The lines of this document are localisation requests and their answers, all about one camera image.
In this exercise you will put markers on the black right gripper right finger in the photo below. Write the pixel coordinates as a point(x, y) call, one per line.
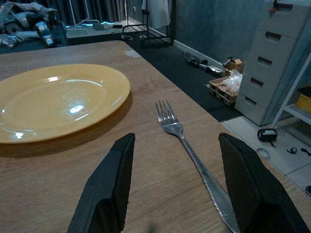
point(252, 189)

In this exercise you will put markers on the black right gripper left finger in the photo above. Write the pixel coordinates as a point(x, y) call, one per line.
point(107, 184)

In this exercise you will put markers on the silver fork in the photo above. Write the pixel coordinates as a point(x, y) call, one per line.
point(171, 126)

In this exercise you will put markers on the black box-shaped device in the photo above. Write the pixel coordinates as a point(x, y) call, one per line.
point(267, 134)

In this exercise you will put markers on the yellow plate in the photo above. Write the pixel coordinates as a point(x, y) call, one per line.
point(60, 102)

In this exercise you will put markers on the yellow and black box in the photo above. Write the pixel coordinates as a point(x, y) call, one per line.
point(303, 100)

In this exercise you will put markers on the brown cardboard tray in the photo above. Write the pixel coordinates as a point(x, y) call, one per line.
point(218, 87)

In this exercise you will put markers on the crumpled clear plastic bag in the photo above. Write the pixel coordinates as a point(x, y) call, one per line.
point(233, 81)

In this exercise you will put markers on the silver metallic part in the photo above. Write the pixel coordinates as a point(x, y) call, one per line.
point(215, 70)

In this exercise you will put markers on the small cardboard box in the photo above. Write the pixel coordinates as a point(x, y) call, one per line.
point(235, 64)

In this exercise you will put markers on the grey plastic drawer cabinet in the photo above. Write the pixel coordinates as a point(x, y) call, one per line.
point(267, 60)

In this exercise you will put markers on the grey cloth bundle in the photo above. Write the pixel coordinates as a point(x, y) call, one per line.
point(193, 58)

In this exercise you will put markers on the black power adapter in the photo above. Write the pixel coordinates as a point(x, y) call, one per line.
point(117, 25)

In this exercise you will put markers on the black metal clothes rack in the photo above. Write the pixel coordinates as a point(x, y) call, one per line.
point(145, 27)

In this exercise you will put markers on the white tubular rack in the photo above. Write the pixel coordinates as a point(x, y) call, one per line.
point(83, 23)

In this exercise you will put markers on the white hanging garment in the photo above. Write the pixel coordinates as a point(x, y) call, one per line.
point(158, 12)

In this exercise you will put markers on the heap of silver robot parts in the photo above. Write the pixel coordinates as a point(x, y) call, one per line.
point(24, 21)

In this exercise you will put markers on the white metal shelf frame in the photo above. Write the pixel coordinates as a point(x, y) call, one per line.
point(294, 106)

